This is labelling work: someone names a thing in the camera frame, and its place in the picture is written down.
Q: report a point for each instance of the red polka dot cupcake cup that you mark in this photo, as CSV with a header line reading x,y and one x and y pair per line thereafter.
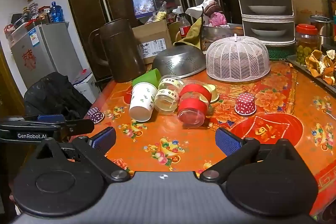
x,y
245,104

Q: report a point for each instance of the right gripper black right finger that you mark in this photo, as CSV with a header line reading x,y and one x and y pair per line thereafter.
x,y
238,151

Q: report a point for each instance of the white mesh food cover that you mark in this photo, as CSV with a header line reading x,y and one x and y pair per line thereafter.
x,y
237,59

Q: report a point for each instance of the purple polka dot cupcake cup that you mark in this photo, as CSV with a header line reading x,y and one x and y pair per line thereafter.
x,y
95,115

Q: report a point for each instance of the black bag on chair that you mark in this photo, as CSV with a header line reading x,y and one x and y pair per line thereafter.
x,y
54,94

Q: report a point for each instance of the steel pot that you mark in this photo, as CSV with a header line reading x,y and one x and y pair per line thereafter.
x,y
325,27

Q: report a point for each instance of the tray of dried orange peels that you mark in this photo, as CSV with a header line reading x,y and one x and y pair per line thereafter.
x,y
316,64

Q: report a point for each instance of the white paper cup with leaves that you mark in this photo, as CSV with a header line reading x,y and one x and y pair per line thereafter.
x,y
142,101

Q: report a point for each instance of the pickle jar red lid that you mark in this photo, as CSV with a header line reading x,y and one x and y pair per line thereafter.
x,y
306,36

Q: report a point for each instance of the cardboard box with label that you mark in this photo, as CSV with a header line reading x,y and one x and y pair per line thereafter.
x,y
152,38

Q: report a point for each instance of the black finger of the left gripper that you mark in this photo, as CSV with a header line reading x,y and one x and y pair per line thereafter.
x,y
45,118
76,127

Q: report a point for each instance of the white tiered dish rack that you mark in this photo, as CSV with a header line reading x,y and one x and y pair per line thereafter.
x,y
271,21

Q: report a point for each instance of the olive green cloth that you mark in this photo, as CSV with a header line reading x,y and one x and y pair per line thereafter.
x,y
193,37

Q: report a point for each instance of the soda bottle red label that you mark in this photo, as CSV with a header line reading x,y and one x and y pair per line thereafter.
x,y
184,25

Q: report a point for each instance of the pink knit hat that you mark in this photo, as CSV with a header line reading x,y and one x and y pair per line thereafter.
x,y
215,14

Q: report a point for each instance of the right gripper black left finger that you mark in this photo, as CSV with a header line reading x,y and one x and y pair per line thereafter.
x,y
92,150

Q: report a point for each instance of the gold jar lid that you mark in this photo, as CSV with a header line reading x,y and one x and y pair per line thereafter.
x,y
213,90

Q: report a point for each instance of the grey small refrigerator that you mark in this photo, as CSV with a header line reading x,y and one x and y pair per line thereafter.
x,y
42,49

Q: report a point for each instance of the clear glass jar yellow label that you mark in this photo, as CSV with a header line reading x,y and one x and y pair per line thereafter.
x,y
167,97

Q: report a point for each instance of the steel colander bowl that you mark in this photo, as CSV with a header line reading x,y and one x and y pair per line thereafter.
x,y
181,61

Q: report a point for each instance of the blue water bottle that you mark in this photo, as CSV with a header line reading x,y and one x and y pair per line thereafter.
x,y
56,13

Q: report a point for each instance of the green plastic cup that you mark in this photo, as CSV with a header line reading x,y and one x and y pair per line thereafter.
x,y
153,77

